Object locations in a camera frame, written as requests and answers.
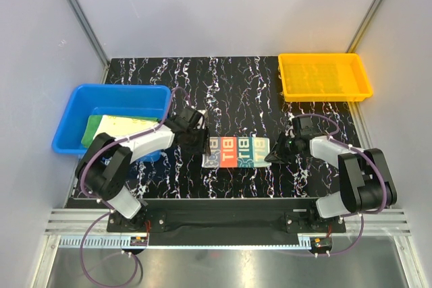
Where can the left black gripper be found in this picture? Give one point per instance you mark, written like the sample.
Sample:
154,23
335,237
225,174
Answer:
202,146

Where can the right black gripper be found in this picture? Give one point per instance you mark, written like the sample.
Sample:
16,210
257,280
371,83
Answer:
273,157

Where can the blue red patterned towel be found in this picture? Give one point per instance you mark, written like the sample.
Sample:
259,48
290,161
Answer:
239,152

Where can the lime green patterned towel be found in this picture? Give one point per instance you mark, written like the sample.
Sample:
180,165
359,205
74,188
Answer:
119,127

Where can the green microfiber towel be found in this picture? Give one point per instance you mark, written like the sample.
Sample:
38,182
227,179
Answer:
92,126

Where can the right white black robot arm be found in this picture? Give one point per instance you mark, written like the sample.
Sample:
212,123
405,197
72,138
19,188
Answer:
365,182

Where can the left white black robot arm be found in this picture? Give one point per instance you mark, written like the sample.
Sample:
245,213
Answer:
106,166

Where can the yellow plastic tray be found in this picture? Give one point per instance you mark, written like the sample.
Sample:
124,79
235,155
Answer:
323,77

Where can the blue plastic bin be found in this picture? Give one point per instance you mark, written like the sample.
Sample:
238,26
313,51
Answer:
106,99

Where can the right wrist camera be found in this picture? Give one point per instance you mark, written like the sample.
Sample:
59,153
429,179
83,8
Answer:
304,128

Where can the slotted cable duct rail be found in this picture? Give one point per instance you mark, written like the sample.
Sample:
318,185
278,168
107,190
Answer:
154,241

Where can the right aluminium frame post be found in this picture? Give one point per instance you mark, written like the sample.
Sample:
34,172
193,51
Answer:
364,25

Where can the aluminium frame post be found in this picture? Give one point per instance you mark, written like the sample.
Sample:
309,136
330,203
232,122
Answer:
364,25
89,32

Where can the left aluminium frame post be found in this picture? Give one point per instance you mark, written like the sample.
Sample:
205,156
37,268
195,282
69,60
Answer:
89,32

